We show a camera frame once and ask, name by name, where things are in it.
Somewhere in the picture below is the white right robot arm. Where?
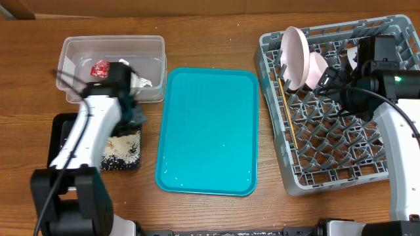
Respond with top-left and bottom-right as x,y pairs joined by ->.
312,35 -> 419,235

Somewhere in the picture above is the white rice pile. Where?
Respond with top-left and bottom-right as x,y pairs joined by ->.
100,129 -> 141,171

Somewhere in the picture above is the red snack wrapper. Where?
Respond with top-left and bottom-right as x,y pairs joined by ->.
91,60 -> 110,78

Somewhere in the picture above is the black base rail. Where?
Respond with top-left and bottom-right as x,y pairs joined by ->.
138,227 -> 314,236

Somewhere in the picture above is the large pink plate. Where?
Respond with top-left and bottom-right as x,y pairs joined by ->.
280,26 -> 310,90

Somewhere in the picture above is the grey bowl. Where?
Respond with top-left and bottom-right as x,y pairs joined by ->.
346,47 -> 358,69

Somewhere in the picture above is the clear plastic bin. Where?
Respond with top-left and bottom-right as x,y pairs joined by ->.
56,35 -> 167,104

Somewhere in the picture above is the black plastic tray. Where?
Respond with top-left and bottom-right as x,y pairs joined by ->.
47,113 -> 142,171

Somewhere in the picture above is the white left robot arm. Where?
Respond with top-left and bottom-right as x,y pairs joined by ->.
30,62 -> 146,235

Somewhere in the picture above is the wooden chopstick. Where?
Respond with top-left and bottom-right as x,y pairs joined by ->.
278,78 -> 299,149

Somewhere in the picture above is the teal serving tray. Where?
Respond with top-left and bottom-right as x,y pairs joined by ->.
155,68 -> 259,197

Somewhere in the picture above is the small pink bowl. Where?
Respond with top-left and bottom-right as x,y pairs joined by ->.
305,52 -> 328,89

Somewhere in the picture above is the white napkin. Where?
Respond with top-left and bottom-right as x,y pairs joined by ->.
112,59 -> 152,100

